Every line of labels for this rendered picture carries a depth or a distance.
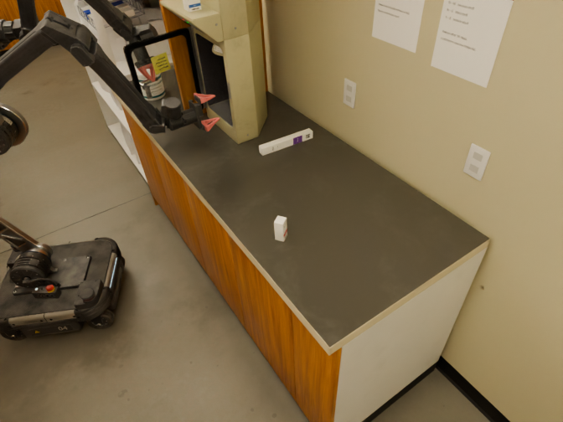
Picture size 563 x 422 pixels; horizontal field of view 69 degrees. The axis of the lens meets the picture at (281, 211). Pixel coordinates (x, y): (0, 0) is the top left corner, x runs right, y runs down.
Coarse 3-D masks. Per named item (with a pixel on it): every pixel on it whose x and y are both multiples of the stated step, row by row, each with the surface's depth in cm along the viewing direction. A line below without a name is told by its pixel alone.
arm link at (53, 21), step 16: (48, 16) 115; (32, 32) 117; (48, 32) 114; (64, 32) 116; (80, 32) 120; (16, 48) 120; (32, 48) 119; (48, 48) 120; (0, 64) 122; (16, 64) 123; (0, 80) 127
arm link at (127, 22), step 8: (88, 0) 156; (96, 0) 157; (104, 0) 159; (96, 8) 160; (104, 8) 160; (112, 8) 162; (104, 16) 163; (112, 16) 163; (120, 16) 165; (112, 24) 166; (120, 24) 166; (128, 24) 169
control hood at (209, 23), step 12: (168, 0) 166; (180, 0) 165; (180, 12) 154; (192, 12) 153; (204, 12) 152; (216, 12) 152; (192, 24) 157; (204, 24) 150; (216, 24) 152; (216, 36) 154
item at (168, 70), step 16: (144, 48) 169; (160, 48) 174; (176, 48) 178; (144, 64) 173; (160, 64) 178; (176, 64) 182; (144, 80) 176; (160, 80) 181; (176, 80) 186; (192, 80) 192; (144, 96) 180; (160, 96) 185; (176, 96) 190; (192, 96) 196
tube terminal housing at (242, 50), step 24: (216, 0) 149; (240, 0) 152; (240, 24) 157; (240, 48) 163; (240, 72) 169; (264, 72) 192; (240, 96) 175; (264, 96) 197; (240, 120) 182; (264, 120) 201
